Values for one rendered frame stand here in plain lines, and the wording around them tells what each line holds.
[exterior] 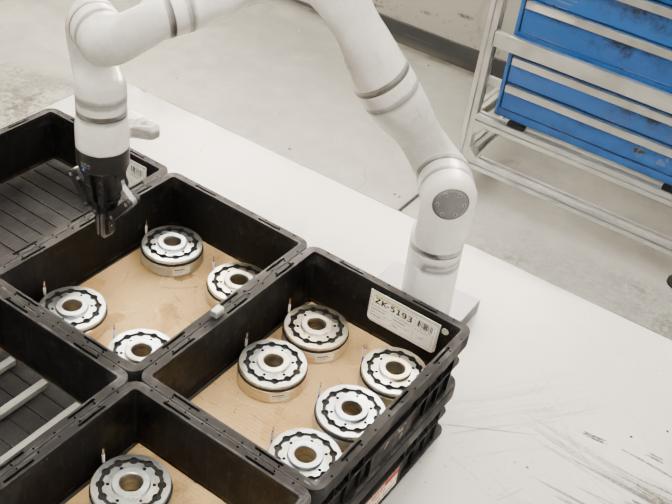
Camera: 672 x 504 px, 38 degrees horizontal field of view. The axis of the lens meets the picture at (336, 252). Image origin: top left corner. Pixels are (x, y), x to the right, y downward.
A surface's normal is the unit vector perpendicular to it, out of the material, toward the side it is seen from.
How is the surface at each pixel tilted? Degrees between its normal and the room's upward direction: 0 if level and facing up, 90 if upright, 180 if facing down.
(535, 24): 90
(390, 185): 0
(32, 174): 0
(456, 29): 90
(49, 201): 0
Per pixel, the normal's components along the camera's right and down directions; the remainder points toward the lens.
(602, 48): -0.56, 0.45
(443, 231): 0.04, 0.65
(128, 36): 0.71, 0.37
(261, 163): 0.12, -0.79
